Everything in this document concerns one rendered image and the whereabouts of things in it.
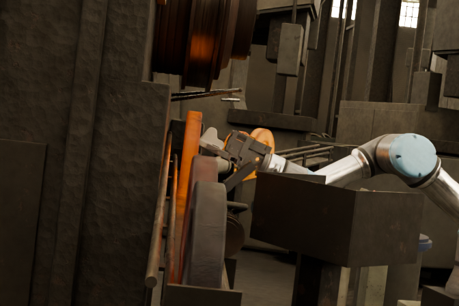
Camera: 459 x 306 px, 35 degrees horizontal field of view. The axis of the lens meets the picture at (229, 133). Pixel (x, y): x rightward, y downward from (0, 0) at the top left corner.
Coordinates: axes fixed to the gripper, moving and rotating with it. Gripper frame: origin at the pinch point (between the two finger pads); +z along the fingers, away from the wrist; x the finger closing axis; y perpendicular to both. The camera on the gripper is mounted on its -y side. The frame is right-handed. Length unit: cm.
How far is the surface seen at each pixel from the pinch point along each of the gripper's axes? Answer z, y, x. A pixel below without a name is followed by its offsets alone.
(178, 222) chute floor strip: -2, -14, 56
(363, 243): -33, -2, 64
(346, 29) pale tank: -181, 231, -900
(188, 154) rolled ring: 1.3, -2.1, 38.1
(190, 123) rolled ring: 3.6, 3.9, 35.6
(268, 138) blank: -26, 10, -56
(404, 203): -38, 7, 58
